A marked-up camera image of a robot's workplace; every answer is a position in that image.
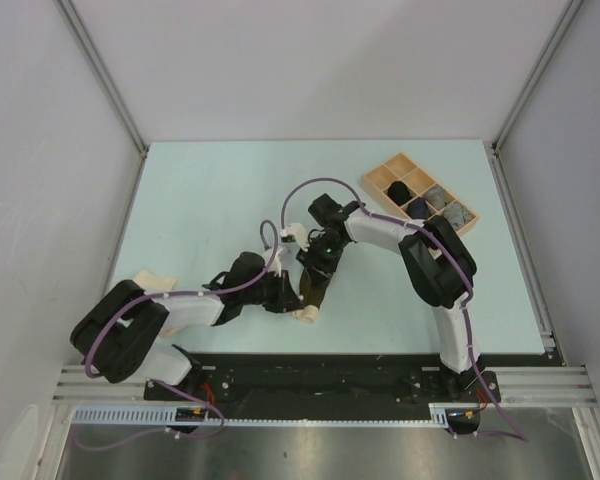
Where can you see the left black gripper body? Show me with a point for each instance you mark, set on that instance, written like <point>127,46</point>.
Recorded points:
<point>274,292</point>

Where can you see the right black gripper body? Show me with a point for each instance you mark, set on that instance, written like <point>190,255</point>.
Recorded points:
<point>323,254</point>

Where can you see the olive green underwear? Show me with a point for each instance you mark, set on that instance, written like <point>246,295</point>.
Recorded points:
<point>312,287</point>

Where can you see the grey beige underwear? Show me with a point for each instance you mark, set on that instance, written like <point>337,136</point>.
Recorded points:
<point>436,197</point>

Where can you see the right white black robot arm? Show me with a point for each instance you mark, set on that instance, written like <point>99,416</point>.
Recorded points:
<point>437,262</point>

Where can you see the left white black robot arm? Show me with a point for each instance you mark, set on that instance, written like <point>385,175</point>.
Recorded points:
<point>125,332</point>

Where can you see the black rolled underwear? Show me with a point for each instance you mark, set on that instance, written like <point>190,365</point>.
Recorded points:
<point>399,193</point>

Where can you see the navy rolled underwear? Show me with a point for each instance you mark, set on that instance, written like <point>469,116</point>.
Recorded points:
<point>418,209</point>

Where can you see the grey rolled underwear back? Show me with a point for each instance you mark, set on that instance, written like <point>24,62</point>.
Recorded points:
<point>457,214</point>

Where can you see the wooden compartment box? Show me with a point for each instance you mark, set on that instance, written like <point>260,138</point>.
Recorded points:
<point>376,181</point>

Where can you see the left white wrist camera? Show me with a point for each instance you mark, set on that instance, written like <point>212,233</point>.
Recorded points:
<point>273,258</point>

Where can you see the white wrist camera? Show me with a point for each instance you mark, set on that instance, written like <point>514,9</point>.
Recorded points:
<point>296,233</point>
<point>273,258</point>

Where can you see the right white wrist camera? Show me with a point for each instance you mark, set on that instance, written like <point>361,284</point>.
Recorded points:
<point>296,233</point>

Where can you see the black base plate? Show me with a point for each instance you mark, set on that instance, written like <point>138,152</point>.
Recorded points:
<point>337,383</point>

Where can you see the slotted cable duct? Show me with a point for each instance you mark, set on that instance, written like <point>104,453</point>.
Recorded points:
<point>431,415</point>

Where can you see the aluminium front rail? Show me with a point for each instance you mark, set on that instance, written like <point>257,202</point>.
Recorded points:
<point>551,387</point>

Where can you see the right aluminium frame post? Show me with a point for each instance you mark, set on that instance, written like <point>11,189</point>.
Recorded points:
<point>554,41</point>

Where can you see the aluminium frame post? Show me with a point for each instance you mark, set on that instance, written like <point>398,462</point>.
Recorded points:
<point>101,73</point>
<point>554,41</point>

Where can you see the left aluminium frame post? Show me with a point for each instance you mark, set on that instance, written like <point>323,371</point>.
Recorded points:
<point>101,73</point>

